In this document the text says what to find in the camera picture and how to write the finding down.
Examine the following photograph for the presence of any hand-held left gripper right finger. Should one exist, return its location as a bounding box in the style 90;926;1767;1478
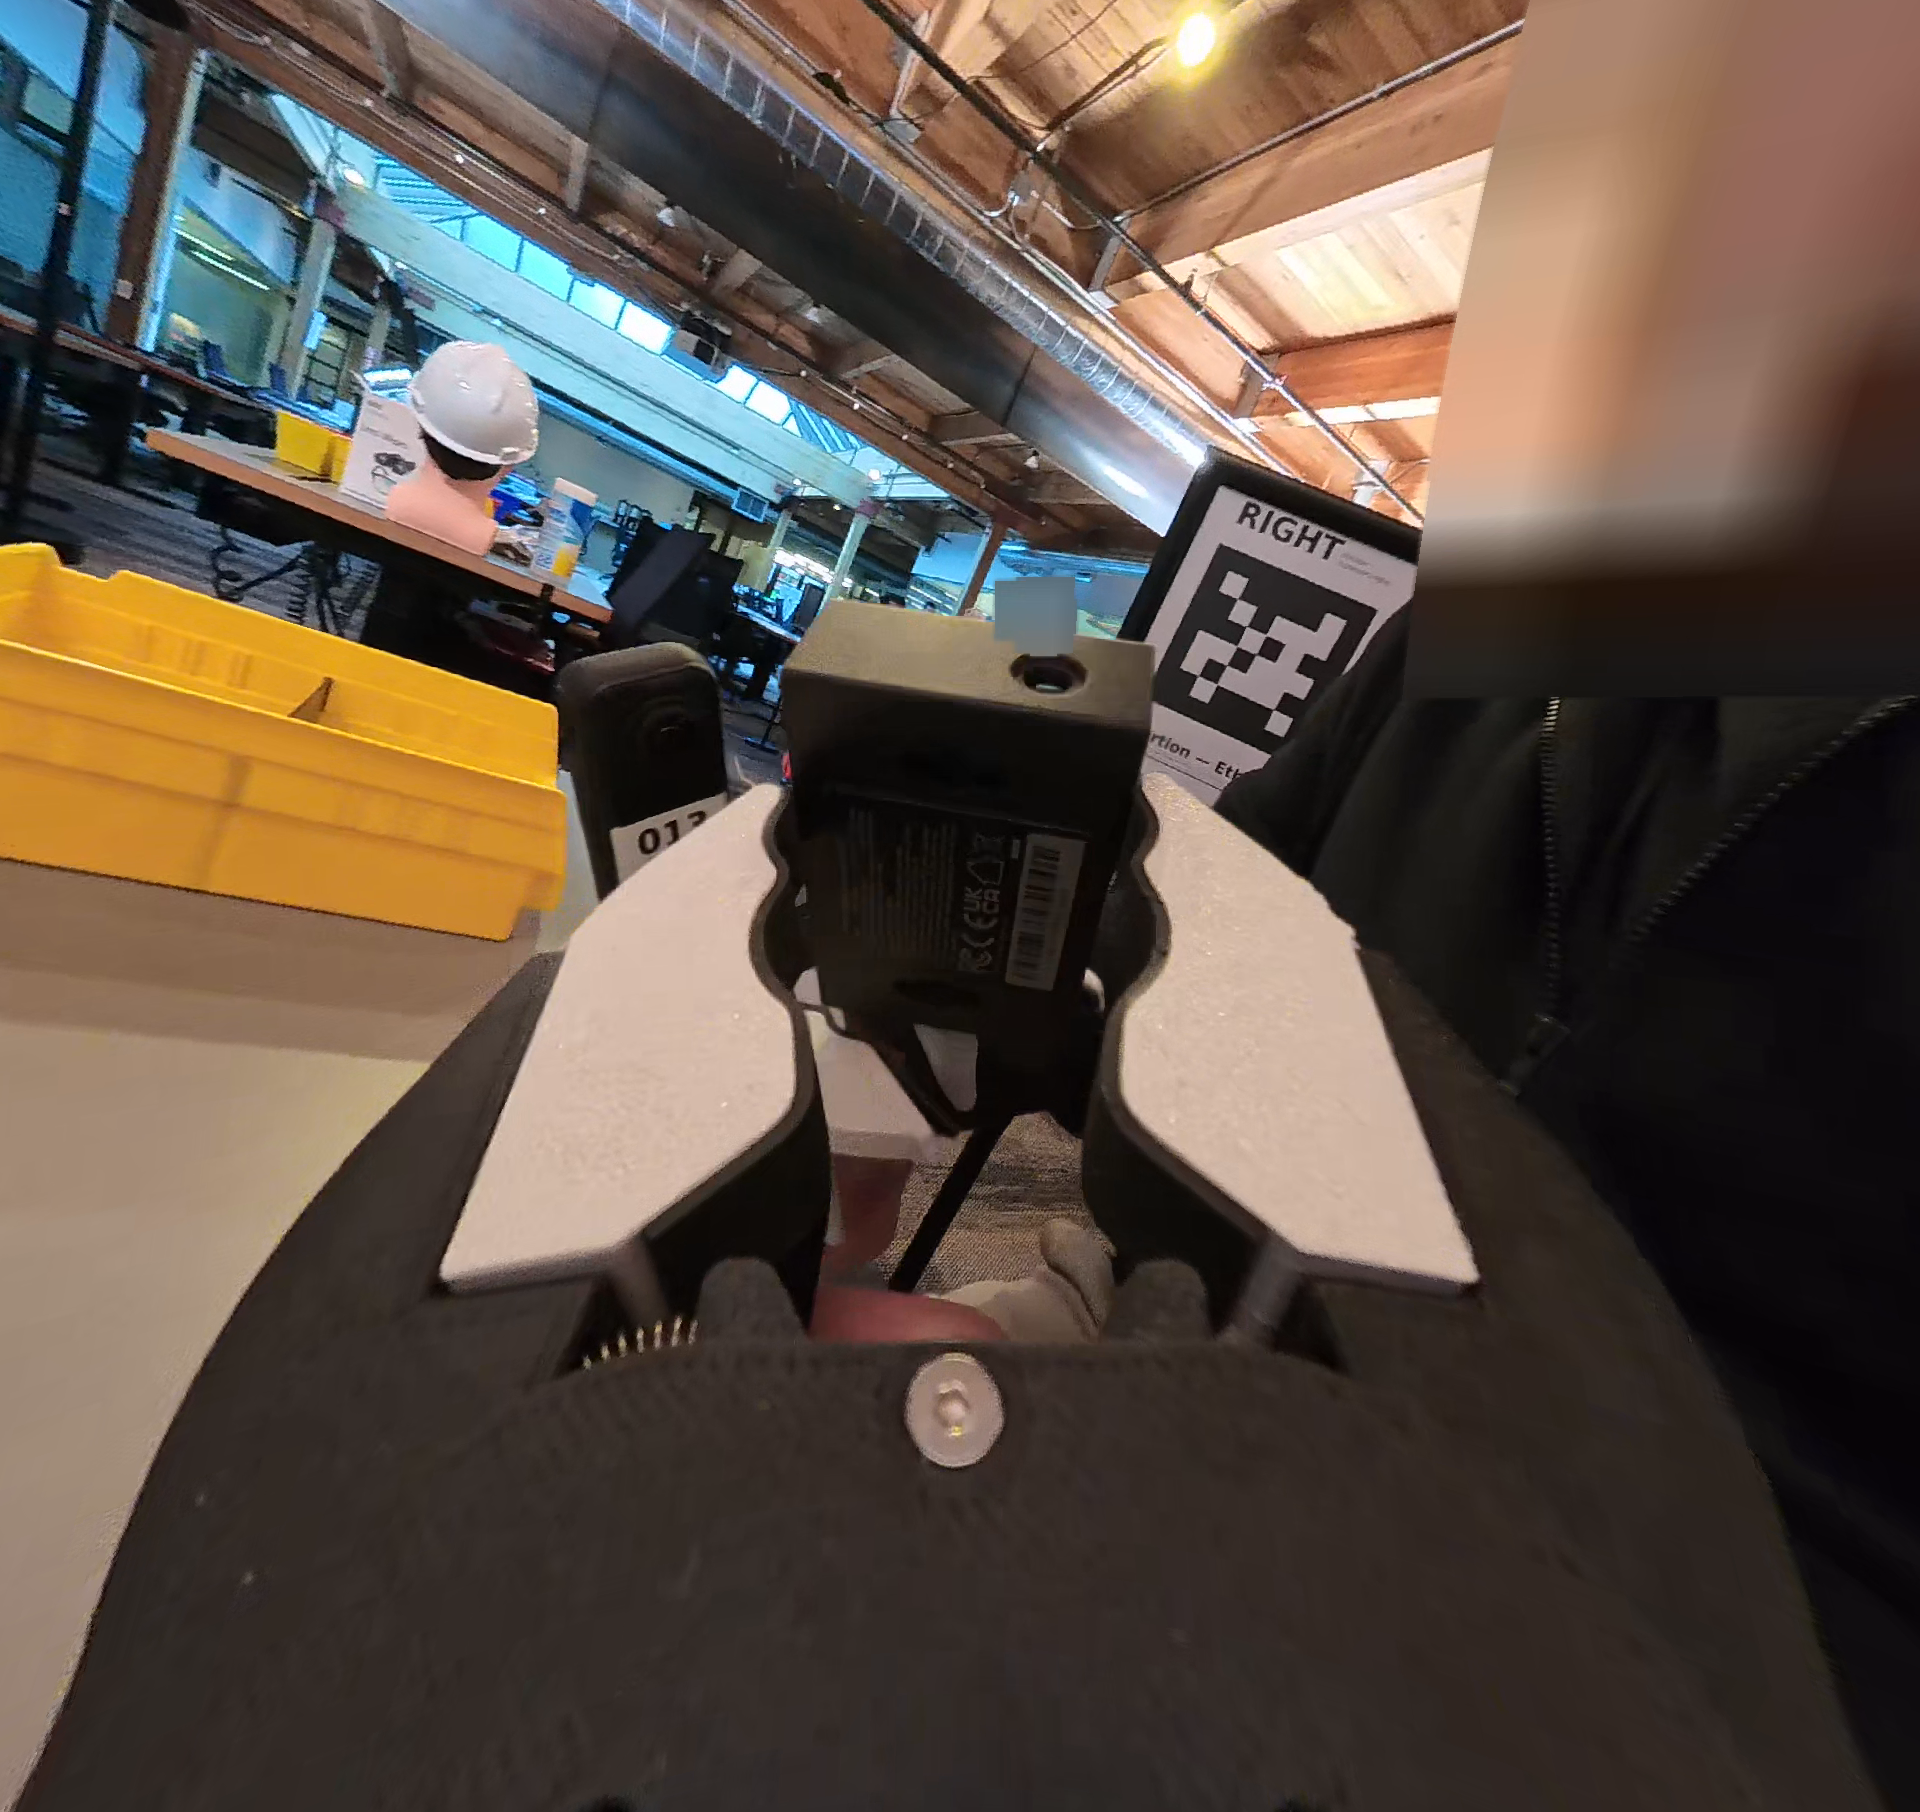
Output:
1083;779;1481;1338

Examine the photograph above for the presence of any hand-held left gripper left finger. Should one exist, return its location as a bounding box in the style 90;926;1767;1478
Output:
439;785;832;1300

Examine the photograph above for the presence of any black network switch box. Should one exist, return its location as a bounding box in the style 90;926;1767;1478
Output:
782;600;1157;1138

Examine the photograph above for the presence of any dark monitor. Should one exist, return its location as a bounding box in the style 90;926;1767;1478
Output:
606;521;746;654

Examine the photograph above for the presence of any mannequin head with white helmet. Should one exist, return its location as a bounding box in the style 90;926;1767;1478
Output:
382;339;542;555

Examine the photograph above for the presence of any person's black jacket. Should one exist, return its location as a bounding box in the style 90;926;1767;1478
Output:
1216;609;1920;1812

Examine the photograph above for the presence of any white cardboard box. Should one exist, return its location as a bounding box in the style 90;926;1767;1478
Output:
336;393;431;508

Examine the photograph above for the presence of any yellow plastic bin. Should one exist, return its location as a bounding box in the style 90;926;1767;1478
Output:
0;542;570;941

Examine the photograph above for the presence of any wooden work table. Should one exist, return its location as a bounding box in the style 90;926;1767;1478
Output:
145;427;618;631

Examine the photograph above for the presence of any black cable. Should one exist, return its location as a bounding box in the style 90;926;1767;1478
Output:
889;1119;1004;1295

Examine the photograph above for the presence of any dark ventilation duct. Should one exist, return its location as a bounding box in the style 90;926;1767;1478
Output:
223;0;1248;529

